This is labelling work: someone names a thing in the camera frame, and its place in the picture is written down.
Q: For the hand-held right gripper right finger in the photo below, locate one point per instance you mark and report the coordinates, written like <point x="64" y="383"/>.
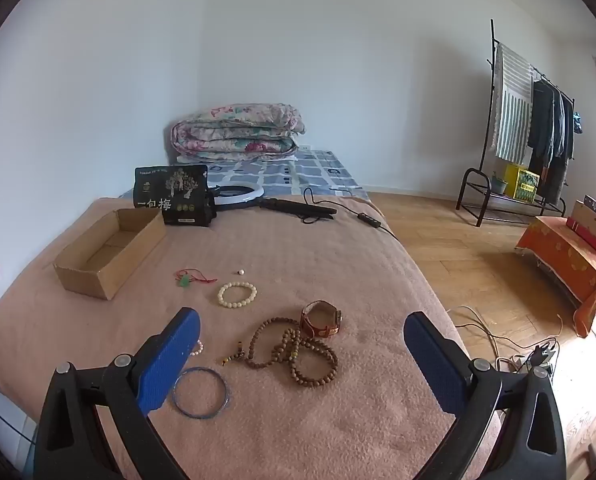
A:
<point x="430" y="360"/>

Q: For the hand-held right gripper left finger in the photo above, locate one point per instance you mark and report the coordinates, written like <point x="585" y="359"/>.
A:
<point x="172" y="355"/>

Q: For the blue bangle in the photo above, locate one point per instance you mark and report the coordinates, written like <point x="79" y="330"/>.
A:
<point x="226" y="392"/>

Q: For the brown cardboard box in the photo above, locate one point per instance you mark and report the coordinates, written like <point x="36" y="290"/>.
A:
<point x="80" y="276"/>

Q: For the red leather watch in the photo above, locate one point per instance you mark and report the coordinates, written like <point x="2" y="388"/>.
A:
<point x="323" y="332"/>

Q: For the white power strip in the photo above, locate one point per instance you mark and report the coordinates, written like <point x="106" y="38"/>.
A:
<point x="510" y="364"/>

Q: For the black power adapter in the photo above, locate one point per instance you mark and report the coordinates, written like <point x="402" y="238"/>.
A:
<point x="543" y="352"/>

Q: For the black snack bag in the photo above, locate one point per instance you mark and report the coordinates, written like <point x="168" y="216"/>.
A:
<point x="170" y="192"/>

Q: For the orange cloth covered table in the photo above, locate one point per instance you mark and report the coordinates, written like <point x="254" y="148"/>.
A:
<point x="563" y="265"/>

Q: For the black clothes rack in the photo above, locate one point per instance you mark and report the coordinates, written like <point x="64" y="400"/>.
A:
<point x="464" y="187"/>

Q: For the white round plate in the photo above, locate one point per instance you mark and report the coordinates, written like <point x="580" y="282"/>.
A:
<point x="252" y="197"/>

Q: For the green pot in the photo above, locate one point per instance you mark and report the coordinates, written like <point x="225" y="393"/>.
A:
<point x="499" y="185"/>

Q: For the red box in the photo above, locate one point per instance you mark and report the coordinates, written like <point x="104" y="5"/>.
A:
<point x="585" y="237"/>

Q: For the yellow box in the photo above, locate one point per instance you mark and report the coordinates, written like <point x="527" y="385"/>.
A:
<point x="520" y="182"/>

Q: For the blue checked bedsheet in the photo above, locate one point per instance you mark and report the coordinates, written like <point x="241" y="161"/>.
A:
<point x="323" y="170"/>

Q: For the folded floral quilt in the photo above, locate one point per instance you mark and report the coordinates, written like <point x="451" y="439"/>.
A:
<point x="237" y="132"/>

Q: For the dark hanging clothes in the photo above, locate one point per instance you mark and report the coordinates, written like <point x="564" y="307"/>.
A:
<point x="548" y="125"/>

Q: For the striped hanging cloth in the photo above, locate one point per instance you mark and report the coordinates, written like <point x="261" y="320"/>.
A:
<point x="513" y="110"/>

